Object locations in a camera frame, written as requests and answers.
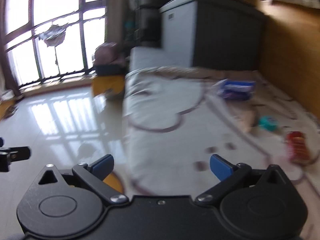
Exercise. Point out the black balcony railing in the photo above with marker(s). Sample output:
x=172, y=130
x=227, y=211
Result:
x=59, y=77

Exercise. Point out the blue tissue pack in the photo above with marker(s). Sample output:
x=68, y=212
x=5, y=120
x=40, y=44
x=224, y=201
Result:
x=235, y=90

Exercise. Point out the teal bottle cap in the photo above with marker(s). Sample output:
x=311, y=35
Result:
x=268, y=123

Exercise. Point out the torn brown cardboard piece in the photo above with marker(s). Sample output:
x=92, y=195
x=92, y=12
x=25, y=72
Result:
x=246, y=118

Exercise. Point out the grey curtain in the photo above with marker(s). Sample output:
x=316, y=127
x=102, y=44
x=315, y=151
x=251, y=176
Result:
x=115, y=19

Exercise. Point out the dark grey storage box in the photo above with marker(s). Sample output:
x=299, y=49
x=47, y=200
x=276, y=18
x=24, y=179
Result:
x=214, y=34

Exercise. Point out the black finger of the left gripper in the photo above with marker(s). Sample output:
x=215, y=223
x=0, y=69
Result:
x=20, y=153

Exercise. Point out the dark drawer shelf unit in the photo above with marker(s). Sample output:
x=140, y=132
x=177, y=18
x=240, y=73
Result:
x=147, y=21

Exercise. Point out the yellow cloth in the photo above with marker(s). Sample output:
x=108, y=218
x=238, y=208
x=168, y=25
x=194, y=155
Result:
x=111, y=87

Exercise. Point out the cartoon bear bed sheet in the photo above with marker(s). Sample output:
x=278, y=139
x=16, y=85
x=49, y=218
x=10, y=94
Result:
x=175, y=121

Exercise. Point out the red snack wrapper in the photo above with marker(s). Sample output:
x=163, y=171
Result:
x=297, y=150

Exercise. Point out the grey mattress pad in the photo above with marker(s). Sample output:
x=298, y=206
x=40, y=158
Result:
x=148, y=57

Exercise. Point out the hanging cloth on railing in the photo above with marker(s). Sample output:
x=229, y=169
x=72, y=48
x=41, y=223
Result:
x=54, y=36

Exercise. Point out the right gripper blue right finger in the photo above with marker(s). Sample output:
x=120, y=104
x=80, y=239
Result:
x=231, y=178

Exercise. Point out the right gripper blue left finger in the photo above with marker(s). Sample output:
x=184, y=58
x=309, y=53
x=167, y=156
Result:
x=91, y=178

